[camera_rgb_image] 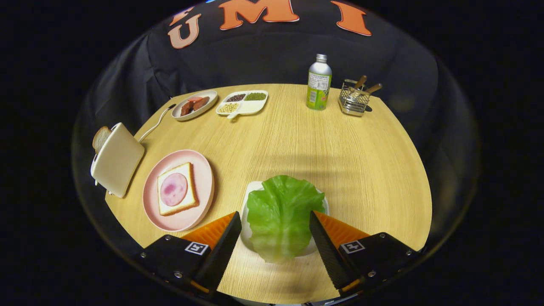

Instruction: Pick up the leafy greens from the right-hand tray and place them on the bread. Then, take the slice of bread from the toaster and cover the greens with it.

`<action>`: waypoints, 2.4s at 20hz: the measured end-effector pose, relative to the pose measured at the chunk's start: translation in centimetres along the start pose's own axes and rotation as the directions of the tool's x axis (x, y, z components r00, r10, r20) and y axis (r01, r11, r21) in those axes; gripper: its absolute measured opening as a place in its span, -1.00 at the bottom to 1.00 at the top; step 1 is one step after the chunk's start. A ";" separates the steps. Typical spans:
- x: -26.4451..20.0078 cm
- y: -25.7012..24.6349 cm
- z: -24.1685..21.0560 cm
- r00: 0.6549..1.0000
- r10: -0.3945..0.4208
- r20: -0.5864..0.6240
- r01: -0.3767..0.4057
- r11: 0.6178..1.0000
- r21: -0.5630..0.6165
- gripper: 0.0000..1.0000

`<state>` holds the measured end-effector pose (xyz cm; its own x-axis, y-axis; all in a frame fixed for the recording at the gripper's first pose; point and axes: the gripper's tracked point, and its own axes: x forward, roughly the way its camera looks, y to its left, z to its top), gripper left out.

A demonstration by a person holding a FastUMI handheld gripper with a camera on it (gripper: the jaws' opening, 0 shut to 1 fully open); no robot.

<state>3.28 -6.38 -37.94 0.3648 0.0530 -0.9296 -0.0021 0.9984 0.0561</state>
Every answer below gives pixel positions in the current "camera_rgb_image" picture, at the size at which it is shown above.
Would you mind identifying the round white plate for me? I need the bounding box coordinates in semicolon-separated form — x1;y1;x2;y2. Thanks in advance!
171;90;218;122

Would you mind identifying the pink plate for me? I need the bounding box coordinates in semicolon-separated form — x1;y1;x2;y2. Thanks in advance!
142;149;215;232

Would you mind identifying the divided white dish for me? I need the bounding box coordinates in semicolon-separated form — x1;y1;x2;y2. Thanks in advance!
215;90;269;120

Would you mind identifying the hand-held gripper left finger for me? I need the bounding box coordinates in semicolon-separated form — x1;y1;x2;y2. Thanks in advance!
135;211;243;296

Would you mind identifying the bread slice under ham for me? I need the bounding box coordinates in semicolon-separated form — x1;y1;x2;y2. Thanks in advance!
157;162;200;216

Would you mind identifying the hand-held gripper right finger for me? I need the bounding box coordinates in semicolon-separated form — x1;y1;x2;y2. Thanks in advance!
309;210;422;297

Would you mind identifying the white toaster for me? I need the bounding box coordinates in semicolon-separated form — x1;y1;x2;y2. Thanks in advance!
90;122;145;199

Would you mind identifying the plain bread slice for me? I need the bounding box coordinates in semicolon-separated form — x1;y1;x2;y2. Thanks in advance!
92;126;112;154

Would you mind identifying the white toaster cable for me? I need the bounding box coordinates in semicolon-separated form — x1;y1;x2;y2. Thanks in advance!
137;103;177;144

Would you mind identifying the pink ham slice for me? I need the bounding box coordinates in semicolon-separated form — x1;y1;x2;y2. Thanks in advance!
160;173;188;207

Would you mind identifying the metal wire basket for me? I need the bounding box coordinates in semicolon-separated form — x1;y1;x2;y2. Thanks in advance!
338;79;371;117

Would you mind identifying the green lettuce leaf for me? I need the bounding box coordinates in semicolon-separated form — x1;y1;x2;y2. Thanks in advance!
246;175;326;264

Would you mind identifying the green and silver bottle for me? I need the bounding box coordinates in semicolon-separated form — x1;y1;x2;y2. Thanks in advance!
306;54;333;111

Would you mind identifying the black backdrop cloth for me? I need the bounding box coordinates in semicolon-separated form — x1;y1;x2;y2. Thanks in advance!
81;0;468;170

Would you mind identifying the small white plate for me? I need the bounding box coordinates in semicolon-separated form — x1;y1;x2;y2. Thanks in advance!
240;181;330;258

